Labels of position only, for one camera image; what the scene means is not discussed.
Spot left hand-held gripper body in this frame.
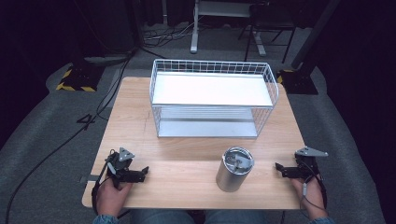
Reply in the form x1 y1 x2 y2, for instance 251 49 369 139
105 147 142 189

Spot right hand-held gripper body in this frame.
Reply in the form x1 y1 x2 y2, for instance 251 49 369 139
287 146 329 182

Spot person's left hand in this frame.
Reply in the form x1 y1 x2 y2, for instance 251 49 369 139
95 178 134 217

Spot person's right hand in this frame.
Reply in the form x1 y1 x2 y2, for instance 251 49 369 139
290 176 329 221

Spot grey tape strip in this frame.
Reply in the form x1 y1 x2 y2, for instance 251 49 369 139
80 175 101 184

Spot steel tumbler with lid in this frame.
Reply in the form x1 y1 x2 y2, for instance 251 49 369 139
215 146 256 193

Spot yellow-black striped stand base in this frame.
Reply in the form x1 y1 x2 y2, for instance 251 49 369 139
55 63 106 93
276 68 319 95

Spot slanted grey metal pole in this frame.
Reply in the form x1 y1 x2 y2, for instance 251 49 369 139
290 0 342 71

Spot black chair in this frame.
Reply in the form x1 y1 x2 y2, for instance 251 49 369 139
237 1 297 64

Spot grey cable with plug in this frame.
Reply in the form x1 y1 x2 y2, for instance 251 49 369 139
298 181 328 217

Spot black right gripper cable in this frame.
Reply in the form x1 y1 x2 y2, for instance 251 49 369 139
306 161 329 210

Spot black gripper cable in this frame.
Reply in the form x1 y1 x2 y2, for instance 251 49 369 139
306 161 329 210
91 148 132 219

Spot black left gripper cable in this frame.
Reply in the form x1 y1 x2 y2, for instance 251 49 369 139
91 148 132 219

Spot white wire shelf rack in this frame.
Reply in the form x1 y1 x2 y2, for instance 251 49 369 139
148 58 280 139

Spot long black floor cable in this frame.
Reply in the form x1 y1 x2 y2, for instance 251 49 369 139
4 49 139 224

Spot bundle of floor cables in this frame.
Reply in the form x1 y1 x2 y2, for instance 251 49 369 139
142 19 204 43

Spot white desk frame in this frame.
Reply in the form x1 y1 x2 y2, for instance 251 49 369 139
190 0 268 58

